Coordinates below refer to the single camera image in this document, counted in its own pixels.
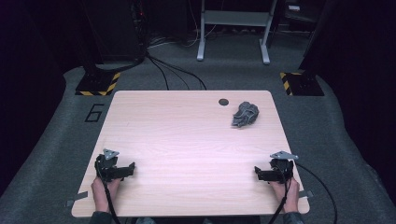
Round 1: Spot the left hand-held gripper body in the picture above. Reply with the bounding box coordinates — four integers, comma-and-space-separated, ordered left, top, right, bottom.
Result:
94, 148, 125, 183

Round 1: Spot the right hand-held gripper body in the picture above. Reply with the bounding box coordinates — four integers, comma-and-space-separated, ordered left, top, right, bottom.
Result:
269, 150, 300, 183

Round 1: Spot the grey towel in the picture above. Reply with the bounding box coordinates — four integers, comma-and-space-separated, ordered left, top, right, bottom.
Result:
231, 101, 260, 129

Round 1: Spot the person's left hand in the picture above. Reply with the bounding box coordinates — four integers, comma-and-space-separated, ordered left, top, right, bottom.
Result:
90, 176, 122, 214

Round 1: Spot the person's right hand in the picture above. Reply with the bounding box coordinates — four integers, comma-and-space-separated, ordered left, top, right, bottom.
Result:
268, 177, 301, 215

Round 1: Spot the black yellow striped stand base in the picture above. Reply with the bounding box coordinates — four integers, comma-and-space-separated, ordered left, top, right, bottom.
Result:
278, 71, 325, 97
75, 71, 121, 97

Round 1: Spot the dark curtain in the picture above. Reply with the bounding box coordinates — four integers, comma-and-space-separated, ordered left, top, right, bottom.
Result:
0, 0, 68, 197
306, 0, 396, 203

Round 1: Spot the black cabinet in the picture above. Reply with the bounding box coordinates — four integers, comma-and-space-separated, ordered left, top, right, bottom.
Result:
82, 0, 145, 64

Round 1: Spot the dark box with white label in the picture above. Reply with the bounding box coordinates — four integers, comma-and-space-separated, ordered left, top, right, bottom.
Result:
283, 0, 316, 23

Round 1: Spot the left hand-held gripper cable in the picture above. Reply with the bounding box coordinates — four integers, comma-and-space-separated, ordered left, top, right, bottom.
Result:
94, 158, 121, 224

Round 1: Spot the hand-held gripper cable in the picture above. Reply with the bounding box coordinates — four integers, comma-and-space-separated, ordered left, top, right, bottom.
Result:
94, 158, 121, 224
268, 174, 293, 224

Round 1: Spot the right hand-held gripper cable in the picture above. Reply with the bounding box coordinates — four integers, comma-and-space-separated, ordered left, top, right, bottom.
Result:
268, 174, 293, 224

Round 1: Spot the black floor cable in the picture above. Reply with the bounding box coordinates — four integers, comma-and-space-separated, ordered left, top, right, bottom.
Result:
146, 53, 171, 91
294, 161, 339, 224
148, 55, 208, 91
153, 60, 191, 91

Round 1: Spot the white cable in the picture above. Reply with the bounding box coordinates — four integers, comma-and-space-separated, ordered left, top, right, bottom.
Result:
148, 22, 218, 49

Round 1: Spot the white metal stand frame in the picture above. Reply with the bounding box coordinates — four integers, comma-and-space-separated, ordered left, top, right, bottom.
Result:
196, 0, 278, 65

